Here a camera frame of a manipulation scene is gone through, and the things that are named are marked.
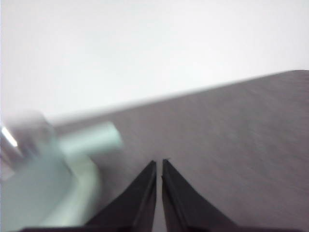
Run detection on green breakfast machine base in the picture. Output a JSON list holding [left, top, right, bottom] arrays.
[[0, 147, 101, 229]]

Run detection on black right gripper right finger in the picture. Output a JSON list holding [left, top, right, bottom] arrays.
[[161, 159, 242, 232]]

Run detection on silver control knob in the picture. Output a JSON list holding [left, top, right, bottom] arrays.
[[0, 110, 55, 181]]

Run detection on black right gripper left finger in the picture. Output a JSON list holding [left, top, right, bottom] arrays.
[[21, 160, 157, 232]]

